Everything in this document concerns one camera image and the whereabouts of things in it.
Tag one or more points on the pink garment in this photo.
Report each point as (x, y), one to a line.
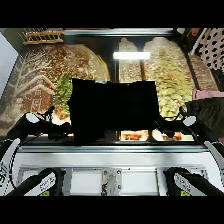
(206, 94)

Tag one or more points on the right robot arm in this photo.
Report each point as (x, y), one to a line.
(196, 128)

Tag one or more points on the white perforated basket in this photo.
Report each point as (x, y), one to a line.
(213, 46)

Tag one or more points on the silver frame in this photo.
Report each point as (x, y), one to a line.
(113, 166)

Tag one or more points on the black garment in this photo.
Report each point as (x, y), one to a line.
(113, 106)

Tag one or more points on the dark brown garment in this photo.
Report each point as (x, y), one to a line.
(208, 113)

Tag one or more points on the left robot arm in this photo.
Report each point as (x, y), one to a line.
(23, 125)

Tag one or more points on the brown clothes hanger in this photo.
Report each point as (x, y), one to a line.
(43, 36)

